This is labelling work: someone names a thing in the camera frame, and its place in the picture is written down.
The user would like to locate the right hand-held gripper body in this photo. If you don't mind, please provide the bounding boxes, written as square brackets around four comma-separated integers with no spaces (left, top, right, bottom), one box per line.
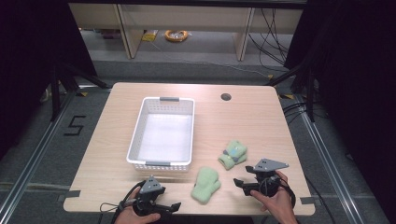
[247,158,290,199]

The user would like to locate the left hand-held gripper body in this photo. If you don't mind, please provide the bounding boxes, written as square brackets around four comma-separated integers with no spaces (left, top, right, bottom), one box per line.
[133,175,166,217]

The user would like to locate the green mitten with blue pattern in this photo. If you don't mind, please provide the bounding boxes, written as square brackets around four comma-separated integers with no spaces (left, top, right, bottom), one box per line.
[217,139,248,171]

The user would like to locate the plain green mitten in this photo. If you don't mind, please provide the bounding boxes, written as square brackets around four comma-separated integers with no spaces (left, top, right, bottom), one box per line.
[190,166,222,205]

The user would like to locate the white plastic basket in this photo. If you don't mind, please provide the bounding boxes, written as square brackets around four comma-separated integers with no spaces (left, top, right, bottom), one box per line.
[125,96,196,173]

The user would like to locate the person's right hand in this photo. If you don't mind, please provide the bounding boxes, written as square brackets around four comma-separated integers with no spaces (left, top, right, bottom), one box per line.
[249,170,299,224]

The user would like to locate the person's left hand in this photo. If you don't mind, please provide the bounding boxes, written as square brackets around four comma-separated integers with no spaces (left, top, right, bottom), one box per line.
[114,186,162,224]

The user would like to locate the black metal stand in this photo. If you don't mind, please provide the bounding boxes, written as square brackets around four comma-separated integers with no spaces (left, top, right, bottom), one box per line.
[49,61,112,123]
[264,61,316,123]

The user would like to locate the black curtain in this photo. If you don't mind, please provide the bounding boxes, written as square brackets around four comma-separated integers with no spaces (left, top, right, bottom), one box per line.
[0,0,98,160]
[283,0,396,218]

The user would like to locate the yellow packet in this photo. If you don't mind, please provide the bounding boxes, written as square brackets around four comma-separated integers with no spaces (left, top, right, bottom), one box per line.
[141,29,159,43]

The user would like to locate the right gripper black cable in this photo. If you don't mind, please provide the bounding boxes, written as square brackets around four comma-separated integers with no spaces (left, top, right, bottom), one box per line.
[279,177,297,209]

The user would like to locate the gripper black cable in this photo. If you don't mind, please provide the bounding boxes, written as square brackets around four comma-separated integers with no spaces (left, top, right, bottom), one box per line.
[279,177,297,209]
[99,180,147,224]

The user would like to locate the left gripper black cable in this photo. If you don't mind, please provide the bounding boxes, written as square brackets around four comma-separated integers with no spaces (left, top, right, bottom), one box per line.
[99,180,147,224]

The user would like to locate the metal floor rail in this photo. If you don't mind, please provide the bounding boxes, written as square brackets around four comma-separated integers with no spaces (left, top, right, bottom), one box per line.
[292,92,366,224]
[0,90,78,216]

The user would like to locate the black floor cables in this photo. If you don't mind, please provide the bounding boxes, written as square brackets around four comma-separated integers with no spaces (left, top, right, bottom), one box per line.
[281,100,312,126]

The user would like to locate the thin white floor cable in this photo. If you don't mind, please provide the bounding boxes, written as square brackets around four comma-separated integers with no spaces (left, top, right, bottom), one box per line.
[148,40,273,78]

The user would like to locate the bundle of black hanging cables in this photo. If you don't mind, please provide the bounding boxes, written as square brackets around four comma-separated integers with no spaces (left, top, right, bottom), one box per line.
[247,7,291,73]

